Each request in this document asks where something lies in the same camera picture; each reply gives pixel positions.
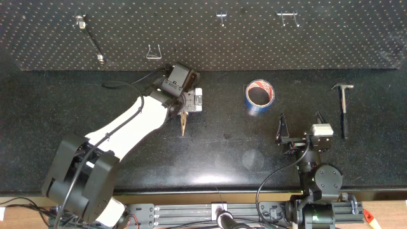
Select thin black wire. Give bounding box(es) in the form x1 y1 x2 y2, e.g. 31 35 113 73
0 197 48 220

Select black pegboard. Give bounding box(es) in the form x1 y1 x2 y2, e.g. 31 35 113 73
0 0 407 71

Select hammer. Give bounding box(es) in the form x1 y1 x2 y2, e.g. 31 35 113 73
330 83 355 141

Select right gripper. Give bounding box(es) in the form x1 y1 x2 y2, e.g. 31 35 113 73
275 110 335 156

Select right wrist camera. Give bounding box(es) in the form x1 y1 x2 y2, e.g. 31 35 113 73
310 123 335 144

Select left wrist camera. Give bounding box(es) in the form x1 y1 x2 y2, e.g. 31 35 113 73
193 87 204 113

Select roll of blue tape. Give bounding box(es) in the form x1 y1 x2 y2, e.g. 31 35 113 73
244 78 276 116

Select orange and white object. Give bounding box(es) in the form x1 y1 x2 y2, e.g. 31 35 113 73
363 209 382 229

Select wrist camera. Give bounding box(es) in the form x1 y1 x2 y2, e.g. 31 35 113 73
193 87 204 113
310 123 335 144

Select wrench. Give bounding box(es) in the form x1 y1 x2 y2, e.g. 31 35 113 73
74 15 106 64

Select black cable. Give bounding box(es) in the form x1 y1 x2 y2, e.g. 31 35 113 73
255 137 312 229
100 67 168 112

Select mounting rail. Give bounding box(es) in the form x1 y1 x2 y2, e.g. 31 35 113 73
47 200 365 229

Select black and white pliers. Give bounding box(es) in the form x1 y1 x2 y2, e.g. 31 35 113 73
179 111 189 137

